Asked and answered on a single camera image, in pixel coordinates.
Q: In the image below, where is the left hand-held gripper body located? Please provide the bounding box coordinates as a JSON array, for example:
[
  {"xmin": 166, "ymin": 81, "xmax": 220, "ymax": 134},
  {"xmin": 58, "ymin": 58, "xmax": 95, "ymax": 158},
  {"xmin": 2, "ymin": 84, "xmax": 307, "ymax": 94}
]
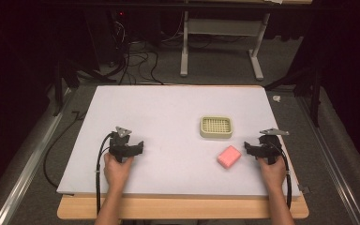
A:
[{"xmin": 110, "ymin": 126, "xmax": 136, "ymax": 164}]

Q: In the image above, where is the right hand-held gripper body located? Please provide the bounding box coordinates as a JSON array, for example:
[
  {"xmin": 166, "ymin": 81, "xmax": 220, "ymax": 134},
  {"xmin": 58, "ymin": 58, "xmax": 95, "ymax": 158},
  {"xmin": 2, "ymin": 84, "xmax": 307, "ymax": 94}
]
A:
[{"xmin": 253, "ymin": 127, "xmax": 284, "ymax": 166}]

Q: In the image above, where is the pink soap bar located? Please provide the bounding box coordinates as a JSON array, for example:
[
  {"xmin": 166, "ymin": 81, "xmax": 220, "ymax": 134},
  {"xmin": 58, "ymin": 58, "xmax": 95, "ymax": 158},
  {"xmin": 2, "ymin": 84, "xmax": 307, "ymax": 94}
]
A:
[{"xmin": 217, "ymin": 144, "xmax": 243, "ymax": 170}]

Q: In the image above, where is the beige soap dish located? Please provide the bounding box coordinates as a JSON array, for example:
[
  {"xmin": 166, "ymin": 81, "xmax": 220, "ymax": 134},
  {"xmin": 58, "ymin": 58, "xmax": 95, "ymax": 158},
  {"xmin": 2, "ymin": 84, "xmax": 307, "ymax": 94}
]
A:
[{"xmin": 199, "ymin": 115, "xmax": 234, "ymax": 140}]

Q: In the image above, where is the person's left hand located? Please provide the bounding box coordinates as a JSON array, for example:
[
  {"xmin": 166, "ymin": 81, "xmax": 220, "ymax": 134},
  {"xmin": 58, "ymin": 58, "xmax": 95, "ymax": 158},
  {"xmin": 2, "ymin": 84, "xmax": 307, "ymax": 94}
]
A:
[{"xmin": 103, "ymin": 152, "xmax": 135, "ymax": 194}]

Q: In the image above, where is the person's right hand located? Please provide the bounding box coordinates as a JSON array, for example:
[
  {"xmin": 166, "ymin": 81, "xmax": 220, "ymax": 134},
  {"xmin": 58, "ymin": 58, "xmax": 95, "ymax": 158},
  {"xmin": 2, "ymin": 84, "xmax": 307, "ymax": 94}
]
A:
[{"xmin": 256, "ymin": 155, "xmax": 287, "ymax": 192}]

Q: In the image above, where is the white table mat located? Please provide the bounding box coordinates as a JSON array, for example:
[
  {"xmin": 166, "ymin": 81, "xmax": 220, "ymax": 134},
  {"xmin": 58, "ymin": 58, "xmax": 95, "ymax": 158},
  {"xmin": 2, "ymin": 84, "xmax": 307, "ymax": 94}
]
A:
[{"xmin": 56, "ymin": 84, "xmax": 302, "ymax": 199}]

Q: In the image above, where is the black metal stand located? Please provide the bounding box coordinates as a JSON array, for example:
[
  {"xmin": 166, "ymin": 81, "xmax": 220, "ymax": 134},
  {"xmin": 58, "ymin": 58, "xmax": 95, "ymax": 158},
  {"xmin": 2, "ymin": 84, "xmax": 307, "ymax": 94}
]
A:
[
  {"xmin": 52, "ymin": 58, "xmax": 118, "ymax": 117},
  {"xmin": 263, "ymin": 64, "xmax": 323, "ymax": 128}
]

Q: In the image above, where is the dark computer tower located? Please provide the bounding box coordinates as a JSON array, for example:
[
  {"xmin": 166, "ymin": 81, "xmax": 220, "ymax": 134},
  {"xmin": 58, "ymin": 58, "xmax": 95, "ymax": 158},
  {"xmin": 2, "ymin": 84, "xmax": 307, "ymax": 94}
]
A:
[{"xmin": 83, "ymin": 8, "xmax": 133, "ymax": 68}]

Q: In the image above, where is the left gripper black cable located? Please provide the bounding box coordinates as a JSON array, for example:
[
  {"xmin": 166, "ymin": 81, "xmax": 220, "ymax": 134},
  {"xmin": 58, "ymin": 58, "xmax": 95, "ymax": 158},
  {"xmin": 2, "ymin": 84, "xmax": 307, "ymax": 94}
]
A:
[{"xmin": 94, "ymin": 132, "xmax": 114, "ymax": 218}]

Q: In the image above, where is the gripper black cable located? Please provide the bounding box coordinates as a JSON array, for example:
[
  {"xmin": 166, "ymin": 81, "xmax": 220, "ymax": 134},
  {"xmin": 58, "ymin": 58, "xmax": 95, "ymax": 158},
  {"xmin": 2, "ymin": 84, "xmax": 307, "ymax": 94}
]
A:
[
  {"xmin": 277, "ymin": 145, "xmax": 293, "ymax": 210},
  {"xmin": 94, "ymin": 132, "xmax": 114, "ymax": 218}
]

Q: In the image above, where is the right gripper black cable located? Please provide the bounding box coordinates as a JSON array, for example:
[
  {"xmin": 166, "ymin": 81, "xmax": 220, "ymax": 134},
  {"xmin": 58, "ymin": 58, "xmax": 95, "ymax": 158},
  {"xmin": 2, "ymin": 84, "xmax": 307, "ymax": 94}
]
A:
[{"xmin": 277, "ymin": 145, "xmax": 293, "ymax": 210}]

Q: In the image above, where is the metal floor rail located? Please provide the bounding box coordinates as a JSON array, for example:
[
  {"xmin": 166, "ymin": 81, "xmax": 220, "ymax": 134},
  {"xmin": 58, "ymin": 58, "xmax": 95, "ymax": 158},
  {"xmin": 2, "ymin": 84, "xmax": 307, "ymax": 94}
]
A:
[
  {"xmin": 295, "ymin": 93, "xmax": 360, "ymax": 225},
  {"xmin": 0, "ymin": 88, "xmax": 76, "ymax": 225}
]

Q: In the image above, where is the black floor cable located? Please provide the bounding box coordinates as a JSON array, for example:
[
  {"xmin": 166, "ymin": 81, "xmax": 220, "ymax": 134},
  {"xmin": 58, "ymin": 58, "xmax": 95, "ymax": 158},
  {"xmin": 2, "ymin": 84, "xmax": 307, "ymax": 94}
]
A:
[{"xmin": 42, "ymin": 110, "xmax": 87, "ymax": 189}]

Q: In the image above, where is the tangle of black cables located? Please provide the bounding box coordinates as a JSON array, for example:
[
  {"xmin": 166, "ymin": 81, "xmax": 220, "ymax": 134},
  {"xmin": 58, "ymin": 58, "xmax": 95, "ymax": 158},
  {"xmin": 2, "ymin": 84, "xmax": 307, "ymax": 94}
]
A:
[{"xmin": 107, "ymin": 20, "xmax": 167, "ymax": 86}]

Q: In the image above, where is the white metal desk frame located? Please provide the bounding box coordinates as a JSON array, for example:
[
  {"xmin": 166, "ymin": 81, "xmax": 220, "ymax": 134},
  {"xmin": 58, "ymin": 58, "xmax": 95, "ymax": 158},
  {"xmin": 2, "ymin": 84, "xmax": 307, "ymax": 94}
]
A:
[{"xmin": 179, "ymin": 10, "xmax": 272, "ymax": 82}]

